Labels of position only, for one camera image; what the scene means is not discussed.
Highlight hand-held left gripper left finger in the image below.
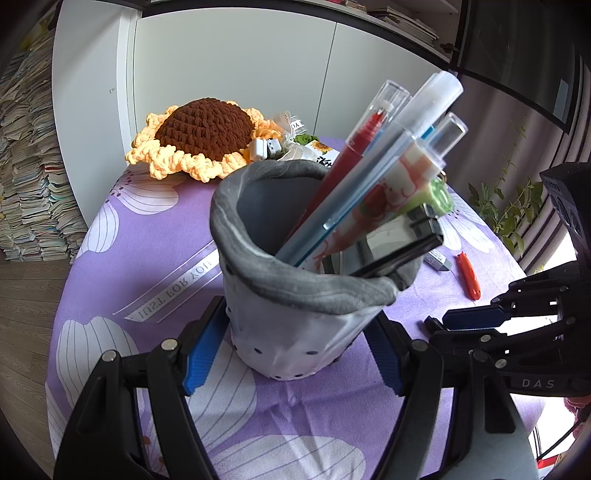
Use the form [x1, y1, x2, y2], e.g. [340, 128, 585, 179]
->
[53, 296, 229, 480]

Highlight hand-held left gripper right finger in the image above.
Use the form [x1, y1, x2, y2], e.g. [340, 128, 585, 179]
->
[367, 316, 536, 480]

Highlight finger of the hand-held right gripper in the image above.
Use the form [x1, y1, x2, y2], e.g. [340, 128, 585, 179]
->
[418, 316, 568, 370]
[443, 263, 580, 330]

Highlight small orange knife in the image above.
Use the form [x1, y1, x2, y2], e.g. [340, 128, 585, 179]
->
[455, 250, 482, 300]

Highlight black marker white label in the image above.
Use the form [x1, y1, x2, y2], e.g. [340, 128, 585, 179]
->
[424, 250, 453, 273]

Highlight grey fabric pen holder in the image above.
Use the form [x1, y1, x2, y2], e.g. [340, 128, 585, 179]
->
[210, 159, 423, 381]

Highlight green pen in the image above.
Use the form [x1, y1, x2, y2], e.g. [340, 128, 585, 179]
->
[330, 179, 455, 259]

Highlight red white striped pen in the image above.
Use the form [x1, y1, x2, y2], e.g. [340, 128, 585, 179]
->
[318, 112, 468, 266]

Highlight clear printed ribbon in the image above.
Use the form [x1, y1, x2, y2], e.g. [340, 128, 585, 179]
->
[124, 108, 308, 324]

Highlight green potted plant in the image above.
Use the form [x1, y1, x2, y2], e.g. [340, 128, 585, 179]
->
[468, 115, 546, 273]

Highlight purple floral tablecloth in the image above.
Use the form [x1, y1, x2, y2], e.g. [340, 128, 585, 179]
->
[46, 136, 550, 480]

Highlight grey curtain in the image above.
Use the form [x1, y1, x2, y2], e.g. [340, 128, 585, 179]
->
[443, 60, 591, 273]

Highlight sunflower print card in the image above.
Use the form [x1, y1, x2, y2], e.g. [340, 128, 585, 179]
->
[305, 141, 345, 174]

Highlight crochet sunflower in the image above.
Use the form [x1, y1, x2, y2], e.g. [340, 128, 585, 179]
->
[126, 97, 282, 183]

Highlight tall stack of papers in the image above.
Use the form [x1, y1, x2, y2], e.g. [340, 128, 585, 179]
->
[0, 28, 88, 264]

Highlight stack of magazines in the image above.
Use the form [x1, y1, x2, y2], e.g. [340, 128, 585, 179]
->
[369, 4, 439, 44]

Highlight white bookcase cabinet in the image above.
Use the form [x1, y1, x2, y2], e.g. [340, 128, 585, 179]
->
[51, 0, 462, 227]

